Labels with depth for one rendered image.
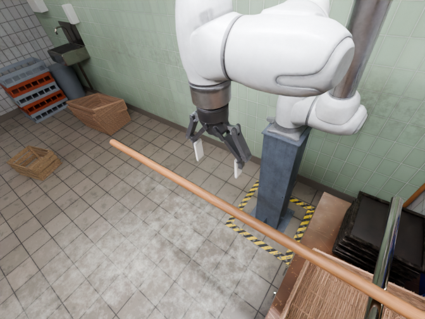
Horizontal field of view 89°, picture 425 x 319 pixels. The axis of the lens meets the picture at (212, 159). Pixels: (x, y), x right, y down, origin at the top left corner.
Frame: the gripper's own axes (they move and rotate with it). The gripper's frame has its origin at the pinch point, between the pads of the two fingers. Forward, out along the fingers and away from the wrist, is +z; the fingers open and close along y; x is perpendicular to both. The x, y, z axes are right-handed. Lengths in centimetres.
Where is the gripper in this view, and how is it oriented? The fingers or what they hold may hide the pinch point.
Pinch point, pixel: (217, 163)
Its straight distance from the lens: 63.0
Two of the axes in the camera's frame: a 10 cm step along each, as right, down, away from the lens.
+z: 0.9, 7.1, 7.0
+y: -8.1, -3.5, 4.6
